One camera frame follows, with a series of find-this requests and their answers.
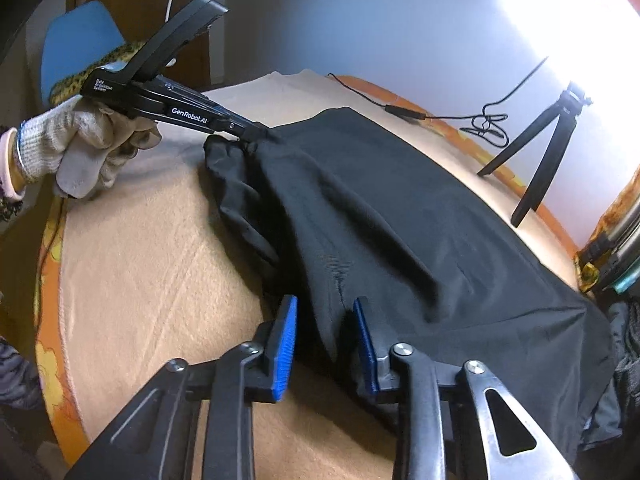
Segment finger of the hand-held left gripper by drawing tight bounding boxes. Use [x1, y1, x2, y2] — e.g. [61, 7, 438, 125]
[210, 105, 271, 145]

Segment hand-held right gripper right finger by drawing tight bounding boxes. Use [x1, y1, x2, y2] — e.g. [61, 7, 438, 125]
[352, 298, 581, 480]

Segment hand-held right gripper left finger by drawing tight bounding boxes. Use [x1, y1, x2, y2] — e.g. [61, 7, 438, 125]
[65, 294, 299, 480]

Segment black pants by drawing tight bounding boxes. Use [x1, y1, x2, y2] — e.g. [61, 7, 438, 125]
[202, 106, 626, 471]

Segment person's left forearm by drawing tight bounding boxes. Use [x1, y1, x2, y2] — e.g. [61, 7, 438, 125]
[0, 127, 26, 221]

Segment person's left hand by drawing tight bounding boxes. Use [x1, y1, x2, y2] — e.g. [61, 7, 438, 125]
[16, 95, 163, 200]

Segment yellow patterned cloth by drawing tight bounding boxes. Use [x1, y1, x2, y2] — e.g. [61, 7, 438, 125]
[49, 42, 146, 106]

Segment brown wooden cabinet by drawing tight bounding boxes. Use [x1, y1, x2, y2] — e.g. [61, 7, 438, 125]
[66, 0, 211, 92]

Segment blue chair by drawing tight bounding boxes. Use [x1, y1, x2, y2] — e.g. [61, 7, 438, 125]
[40, 1, 126, 107]

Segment beige blanket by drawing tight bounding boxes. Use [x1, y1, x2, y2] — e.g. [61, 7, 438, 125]
[54, 71, 576, 480]

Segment orange floral bed sheet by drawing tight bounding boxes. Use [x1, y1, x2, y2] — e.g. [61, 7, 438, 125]
[33, 74, 581, 466]

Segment dark clothing pile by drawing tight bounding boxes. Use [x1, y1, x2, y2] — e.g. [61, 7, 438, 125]
[580, 297, 640, 453]

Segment black tripod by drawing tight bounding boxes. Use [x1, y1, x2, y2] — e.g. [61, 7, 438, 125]
[476, 81, 594, 227]

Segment black cable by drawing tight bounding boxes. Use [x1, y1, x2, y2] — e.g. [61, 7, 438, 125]
[327, 56, 550, 149]

